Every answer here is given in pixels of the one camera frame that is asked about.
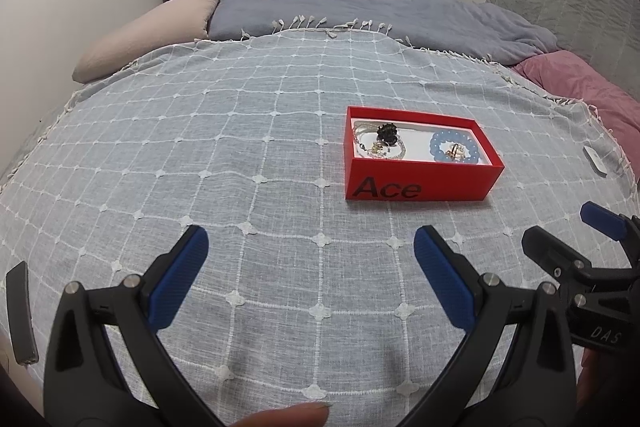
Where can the black hair claw clip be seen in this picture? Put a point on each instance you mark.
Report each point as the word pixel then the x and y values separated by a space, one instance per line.
pixel 389 133

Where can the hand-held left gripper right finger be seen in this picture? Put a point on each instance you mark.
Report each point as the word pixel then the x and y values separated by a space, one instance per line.
pixel 442 277

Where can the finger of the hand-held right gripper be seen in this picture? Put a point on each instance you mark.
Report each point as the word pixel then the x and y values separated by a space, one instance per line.
pixel 602 219
pixel 550 249

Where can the white paper tag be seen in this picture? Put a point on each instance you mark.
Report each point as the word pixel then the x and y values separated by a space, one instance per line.
pixel 595 161

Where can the pink pillow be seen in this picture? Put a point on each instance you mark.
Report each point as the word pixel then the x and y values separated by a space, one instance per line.
pixel 585 82

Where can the red cardboard box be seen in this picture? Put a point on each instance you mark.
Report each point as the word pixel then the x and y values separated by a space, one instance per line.
pixel 440 181

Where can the black flat device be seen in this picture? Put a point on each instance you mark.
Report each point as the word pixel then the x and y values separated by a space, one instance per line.
pixel 21 312

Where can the grey quilted pillow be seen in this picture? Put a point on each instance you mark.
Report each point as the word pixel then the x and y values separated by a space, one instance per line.
pixel 565 2

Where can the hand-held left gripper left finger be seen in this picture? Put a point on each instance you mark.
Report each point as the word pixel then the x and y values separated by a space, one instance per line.
pixel 180 277

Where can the grey-blue duvet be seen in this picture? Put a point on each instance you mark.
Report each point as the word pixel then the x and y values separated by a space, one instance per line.
pixel 375 19

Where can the gold earring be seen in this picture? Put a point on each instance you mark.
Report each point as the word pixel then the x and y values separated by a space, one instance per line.
pixel 454 152
pixel 378 149

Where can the beige pillow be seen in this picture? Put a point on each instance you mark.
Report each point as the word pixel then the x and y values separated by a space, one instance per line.
pixel 150 37

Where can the person's left hand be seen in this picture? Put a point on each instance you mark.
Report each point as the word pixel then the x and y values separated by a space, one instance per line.
pixel 290 416

